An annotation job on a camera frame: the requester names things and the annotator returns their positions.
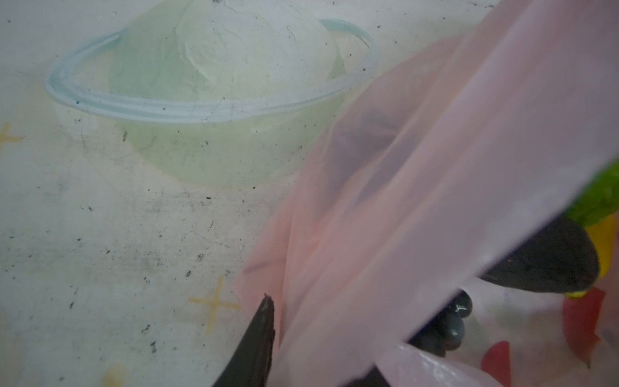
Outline dark fake grapes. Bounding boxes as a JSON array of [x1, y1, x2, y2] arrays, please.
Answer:
[[408, 290, 472, 357]]

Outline green fake fruit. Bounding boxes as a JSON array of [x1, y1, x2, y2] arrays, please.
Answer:
[[566, 161, 618, 227]]

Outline pink plastic bag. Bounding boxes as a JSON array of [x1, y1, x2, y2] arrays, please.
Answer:
[[235, 1, 618, 386]]

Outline yellow fake banana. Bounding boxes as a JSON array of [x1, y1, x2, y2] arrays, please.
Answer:
[[564, 214, 618, 300]]

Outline dark fake avocado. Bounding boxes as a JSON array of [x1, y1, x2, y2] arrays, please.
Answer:
[[479, 215, 601, 293]]

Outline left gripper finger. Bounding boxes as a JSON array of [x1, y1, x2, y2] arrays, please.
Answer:
[[212, 294, 276, 387]]

